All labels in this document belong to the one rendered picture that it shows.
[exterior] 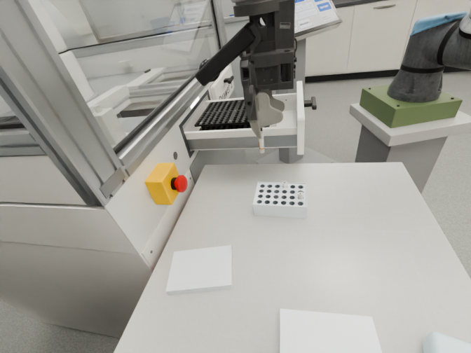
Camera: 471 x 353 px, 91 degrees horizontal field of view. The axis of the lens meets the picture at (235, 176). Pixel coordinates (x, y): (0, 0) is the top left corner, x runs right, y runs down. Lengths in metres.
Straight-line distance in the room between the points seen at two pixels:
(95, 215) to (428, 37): 0.96
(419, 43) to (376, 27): 2.73
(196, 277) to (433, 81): 0.89
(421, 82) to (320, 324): 0.79
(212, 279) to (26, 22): 0.47
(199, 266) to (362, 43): 3.46
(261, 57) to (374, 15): 3.30
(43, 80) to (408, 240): 0.66
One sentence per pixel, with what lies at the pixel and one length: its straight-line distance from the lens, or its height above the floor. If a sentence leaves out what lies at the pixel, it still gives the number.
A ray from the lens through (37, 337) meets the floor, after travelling 1.75.
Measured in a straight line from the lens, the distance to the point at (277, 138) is 0.65.
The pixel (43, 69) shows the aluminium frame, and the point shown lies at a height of 1.15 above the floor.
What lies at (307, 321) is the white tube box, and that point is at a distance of 0.40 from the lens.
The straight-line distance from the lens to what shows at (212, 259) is 0.51.
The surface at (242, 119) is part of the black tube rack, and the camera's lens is 0.71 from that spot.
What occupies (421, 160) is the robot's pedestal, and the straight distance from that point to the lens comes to 1.11.
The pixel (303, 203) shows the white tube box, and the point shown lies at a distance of 0.56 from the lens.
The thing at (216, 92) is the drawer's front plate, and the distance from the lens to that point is 0.96.
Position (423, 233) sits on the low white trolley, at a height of 0.76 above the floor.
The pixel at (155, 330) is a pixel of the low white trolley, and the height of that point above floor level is 0.76.
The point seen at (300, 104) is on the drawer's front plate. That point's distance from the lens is 0.69.
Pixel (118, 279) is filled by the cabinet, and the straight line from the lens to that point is 0.72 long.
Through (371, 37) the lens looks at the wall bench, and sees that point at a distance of 3.69.
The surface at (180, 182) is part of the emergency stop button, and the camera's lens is 0.53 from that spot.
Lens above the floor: 1.19
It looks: 38 degrees down
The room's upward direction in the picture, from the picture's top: 12 degrees counter-clockwise
